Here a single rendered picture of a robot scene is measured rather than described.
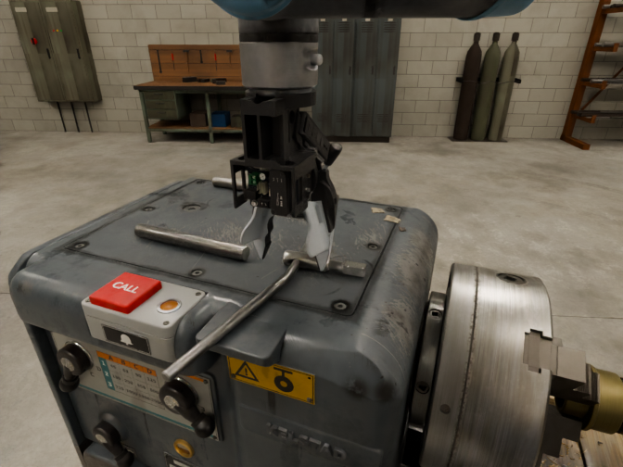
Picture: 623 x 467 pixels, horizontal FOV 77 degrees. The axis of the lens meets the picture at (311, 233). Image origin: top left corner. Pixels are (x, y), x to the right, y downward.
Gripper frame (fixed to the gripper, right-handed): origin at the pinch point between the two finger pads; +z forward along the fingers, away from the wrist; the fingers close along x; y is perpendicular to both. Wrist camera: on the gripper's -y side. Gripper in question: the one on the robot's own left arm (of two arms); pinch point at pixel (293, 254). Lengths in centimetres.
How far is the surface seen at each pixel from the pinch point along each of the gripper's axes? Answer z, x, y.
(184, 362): 3.3, -3.7, 18.0
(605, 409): 19.7, 41.4, -8.3
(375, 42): -18, -127, -588
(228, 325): 3.1, -2.5, 12.0
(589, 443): 41, 48, -22
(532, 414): 14.0, 30.4, 1.8
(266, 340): 4.2, 1.8, 11.5
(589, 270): 130, 119, -266
